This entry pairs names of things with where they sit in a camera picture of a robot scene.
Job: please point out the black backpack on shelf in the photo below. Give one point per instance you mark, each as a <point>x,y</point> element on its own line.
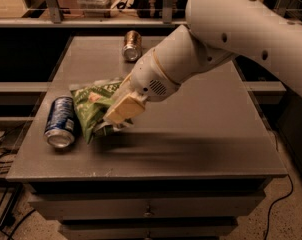
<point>154,8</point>

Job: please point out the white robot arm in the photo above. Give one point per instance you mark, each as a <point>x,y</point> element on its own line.
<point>214,33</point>

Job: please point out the grey metal shelf rail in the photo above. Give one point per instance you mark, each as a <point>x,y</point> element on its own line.
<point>54,18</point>

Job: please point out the upper drawer knob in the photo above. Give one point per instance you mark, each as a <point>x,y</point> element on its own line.
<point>148,213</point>

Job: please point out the blue pepsi can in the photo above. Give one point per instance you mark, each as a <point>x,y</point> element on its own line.
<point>59,130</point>

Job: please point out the green jalapeno chip bag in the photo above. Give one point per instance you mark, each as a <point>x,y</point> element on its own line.
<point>91,102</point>

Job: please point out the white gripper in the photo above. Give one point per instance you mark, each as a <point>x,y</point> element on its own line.
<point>150,76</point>

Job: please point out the grey drawer cabinet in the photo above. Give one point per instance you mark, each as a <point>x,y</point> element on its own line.
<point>200,159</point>

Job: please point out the brown gold soda can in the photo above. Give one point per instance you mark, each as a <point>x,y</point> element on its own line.
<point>132,46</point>

